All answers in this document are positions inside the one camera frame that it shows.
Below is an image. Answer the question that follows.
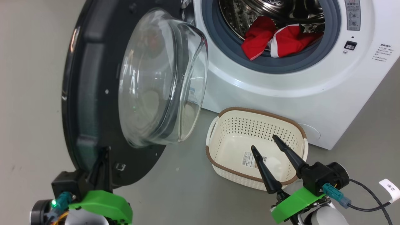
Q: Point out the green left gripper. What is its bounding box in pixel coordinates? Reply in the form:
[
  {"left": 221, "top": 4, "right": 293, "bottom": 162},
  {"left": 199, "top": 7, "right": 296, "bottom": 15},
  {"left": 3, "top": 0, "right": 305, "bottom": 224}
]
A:
[{"left": 69, "top": 147, "right": 133, "bottom": 225}]

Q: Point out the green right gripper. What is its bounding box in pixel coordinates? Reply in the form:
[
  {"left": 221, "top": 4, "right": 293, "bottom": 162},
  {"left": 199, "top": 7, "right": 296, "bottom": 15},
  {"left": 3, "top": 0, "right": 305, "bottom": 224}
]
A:
[{"left": 251, "top": 134, "right": 330, "bottom": 225}]

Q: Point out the black round glass washer door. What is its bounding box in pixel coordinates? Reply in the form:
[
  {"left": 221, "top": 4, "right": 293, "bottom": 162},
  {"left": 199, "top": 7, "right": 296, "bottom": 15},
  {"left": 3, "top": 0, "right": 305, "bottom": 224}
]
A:
[{"left": 62, "top": 0, "right": 209, "bottom": 188}]

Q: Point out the red and white garment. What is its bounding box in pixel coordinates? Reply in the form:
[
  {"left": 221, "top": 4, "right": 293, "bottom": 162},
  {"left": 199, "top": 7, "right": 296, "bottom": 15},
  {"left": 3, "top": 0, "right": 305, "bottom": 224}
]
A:
[{"left": 241, "top": 16, "right": 324, "bottom": 61}]

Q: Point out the white barcode shipping label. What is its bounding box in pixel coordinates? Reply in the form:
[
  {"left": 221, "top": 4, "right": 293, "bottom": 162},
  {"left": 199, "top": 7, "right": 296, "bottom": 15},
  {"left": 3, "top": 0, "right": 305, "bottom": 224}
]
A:
[{"left": 241, "top": 151, "right": 267, "bottom": 169}]

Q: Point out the cream perforated laundry basket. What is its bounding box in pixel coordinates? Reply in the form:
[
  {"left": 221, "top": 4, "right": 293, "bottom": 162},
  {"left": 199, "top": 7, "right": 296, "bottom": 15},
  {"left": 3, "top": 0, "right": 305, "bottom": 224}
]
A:
[{"left": 205, "top": 107, "right": 309, "bottom": 191}]

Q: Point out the white front-load washing machine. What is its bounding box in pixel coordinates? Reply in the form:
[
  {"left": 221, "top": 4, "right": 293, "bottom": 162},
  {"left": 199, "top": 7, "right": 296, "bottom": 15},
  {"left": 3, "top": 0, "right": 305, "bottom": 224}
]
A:
[{"left": 181, "top": 0, "right": 400, "bottom": 150}]

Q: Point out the steel washer drum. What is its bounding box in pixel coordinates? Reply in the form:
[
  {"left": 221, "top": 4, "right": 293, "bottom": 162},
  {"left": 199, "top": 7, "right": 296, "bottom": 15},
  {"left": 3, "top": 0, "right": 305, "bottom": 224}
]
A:
[{"left": 218, "top": 0, "right": 325, "bottom": 41}]

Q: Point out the grey warning sticker label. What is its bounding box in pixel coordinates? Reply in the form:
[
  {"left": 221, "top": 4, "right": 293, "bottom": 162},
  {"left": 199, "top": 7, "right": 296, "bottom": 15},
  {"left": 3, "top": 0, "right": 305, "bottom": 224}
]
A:
[{"left": 345, "top": 0, "right": 361, "bottom": 31}]

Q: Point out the metal door hinge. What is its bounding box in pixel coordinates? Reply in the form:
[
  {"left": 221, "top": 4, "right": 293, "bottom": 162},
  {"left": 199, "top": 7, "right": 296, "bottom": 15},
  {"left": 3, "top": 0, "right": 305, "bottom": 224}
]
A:
[{"left": 180, "top": 0, "right": 197, "bottom": 23}]

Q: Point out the round white drain filter cover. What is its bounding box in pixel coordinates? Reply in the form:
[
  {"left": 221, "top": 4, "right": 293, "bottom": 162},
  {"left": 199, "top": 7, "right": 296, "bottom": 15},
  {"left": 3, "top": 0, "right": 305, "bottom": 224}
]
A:
[{"left": 297, "top": 123, "right": 321, "bottom": 142}]

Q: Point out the black cable with teal connector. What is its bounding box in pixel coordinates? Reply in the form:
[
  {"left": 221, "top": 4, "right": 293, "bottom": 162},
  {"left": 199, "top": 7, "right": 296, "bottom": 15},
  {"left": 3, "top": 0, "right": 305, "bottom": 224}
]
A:
[{"left": 322, "top": 179, "right": 395, "bottom": 225}]

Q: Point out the white cable tag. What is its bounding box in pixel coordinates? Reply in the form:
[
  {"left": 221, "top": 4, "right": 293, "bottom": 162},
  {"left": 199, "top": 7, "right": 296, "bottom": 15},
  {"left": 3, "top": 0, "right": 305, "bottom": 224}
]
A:
[{"left": 379, "top": 179, "right": 400, "bottom": 202}]

